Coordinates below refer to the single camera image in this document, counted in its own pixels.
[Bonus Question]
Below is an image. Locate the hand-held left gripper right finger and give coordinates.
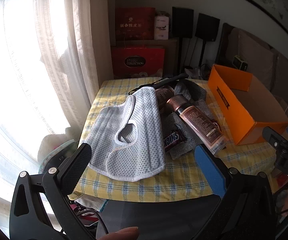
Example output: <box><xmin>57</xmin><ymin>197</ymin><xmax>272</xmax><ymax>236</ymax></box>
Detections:
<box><xmin>195</xmin><ymin>143</ymin><xmax>278</xmax><ymax>240</ymax></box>

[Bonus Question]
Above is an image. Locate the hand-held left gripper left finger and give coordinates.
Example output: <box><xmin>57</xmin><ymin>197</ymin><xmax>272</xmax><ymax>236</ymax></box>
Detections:
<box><xmin>9</xmin><ymin>142</ymin><xmax>93</xmax><ymax>240</ymax></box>

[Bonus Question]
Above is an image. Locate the orange cardboard box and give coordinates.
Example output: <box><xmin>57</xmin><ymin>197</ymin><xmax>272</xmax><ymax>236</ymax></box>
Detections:
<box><xmin>207</xmin><ymin>64</ymin><xmax>288</xmax><ymax>146</ymax></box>

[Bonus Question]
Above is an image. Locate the tall copper-capped bottle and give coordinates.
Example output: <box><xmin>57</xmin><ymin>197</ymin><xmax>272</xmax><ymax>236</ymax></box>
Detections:
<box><xmin>166</xmin><ymin>94</ymin><xmax>228</xmax><ymax>155</ymax></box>

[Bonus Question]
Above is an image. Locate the short copper-lidded jar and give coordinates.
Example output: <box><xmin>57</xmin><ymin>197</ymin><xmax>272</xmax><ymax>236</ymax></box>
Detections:
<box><xmin>155</xmin><ymin>85</ymin><xmax>176</xmax><ymax>113</ymax></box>

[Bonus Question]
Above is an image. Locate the person's left hand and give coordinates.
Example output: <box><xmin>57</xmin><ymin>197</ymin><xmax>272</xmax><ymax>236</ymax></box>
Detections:
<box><xmin>97</xmin><ymin>226</ymin><xmax>139</xmax><ymax>240</ymax></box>

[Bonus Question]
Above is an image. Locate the brown chocolate bar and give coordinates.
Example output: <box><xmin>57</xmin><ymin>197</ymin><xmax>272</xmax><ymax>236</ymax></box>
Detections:
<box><xmin>163</xmin><ymin>129</ymin><xmax>186</xmax><ymax>153</ymax></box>

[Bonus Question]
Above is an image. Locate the yellow checked tablecloth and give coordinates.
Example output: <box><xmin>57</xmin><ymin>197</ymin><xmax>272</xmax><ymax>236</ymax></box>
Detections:
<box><xmin>67</xmin><ymin>76</ymin><xmax>280</xmax><ymax>202</ymax></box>

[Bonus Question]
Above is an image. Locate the grey mesh cloth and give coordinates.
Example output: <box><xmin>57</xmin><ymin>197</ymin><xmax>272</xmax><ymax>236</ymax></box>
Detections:
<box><xmin>79</xmin><ymin>86</ymin><xmax>167</xmax><ymax>182</ymax></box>

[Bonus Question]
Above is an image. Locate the green portable radio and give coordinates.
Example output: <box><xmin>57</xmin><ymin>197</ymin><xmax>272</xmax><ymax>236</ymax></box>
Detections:
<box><xmin>232</xmin><ymin>55</ymin><xmax>248</xmax><ymax>71</ymax></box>

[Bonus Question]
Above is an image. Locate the white plastic bag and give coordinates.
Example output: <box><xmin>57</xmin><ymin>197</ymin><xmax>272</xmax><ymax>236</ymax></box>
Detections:
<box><xmin>184</xmin><ymin>66</ymin><xmax>204</xmax><ymax>80</ymax></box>

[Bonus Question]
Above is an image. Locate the brown sofa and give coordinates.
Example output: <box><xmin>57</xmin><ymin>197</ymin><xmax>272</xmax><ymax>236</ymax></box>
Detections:
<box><xmin>215</xmin><ymin>22</ymin><xmax>288</xmax><ymax>122</ymax></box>

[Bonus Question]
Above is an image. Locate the black speaker stand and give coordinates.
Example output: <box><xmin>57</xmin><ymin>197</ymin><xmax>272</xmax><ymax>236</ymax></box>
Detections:
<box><xmin>199</xmin><ymin>40</ymin><xmax>207</xmax><ymax>68</ymax></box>

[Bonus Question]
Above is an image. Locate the white sheer curtain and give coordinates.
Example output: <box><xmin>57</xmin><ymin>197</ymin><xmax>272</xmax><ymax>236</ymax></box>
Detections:
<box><xmin>0</xmin><ymin>0</ymin><xmax>110</xmax><ymax>207</ymax></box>

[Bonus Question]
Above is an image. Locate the red gift box oval label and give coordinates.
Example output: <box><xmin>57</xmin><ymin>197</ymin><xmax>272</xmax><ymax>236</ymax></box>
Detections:
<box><xmin>111</xmin><ymin>47</ymin><xmax>166</xmax><ymax>79</ymax></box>

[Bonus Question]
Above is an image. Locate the black speaker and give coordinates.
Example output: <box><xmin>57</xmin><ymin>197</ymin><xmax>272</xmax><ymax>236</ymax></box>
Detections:
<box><xmin>172</xmin><ymin>7</ymin><xmax>194</xmax><ymax>39</ymax></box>
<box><xmin>195</xmin><ymin>13</ymin><xmax>221</xmax><ymax>42</ymax></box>

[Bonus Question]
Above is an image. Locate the white small carton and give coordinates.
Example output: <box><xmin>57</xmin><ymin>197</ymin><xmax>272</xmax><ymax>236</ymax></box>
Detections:
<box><xmin>154</xmin><ymin>11</ymin><xmax>171</xmax><ymax>41</ymax></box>

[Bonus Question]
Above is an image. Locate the red gift box gold print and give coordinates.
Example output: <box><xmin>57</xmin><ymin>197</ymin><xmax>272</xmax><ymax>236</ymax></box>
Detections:
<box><xmin>115</xmin><ymin>7</ymin><xmax>156</xmax><ymax>41</ymax></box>

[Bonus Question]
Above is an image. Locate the black cable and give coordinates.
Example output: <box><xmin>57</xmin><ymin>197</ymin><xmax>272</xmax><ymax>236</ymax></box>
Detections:
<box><xmin>70</xmin><ymin>206</ymin><xmax>110</xmax><ymax>240</ymax></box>

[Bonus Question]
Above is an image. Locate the framed wall picture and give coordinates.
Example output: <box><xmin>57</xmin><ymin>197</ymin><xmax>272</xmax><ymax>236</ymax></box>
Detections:
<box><xmin>223</xmin><ymin>0</ymin><xmax>288</xmax><ymax>46</ymax></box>

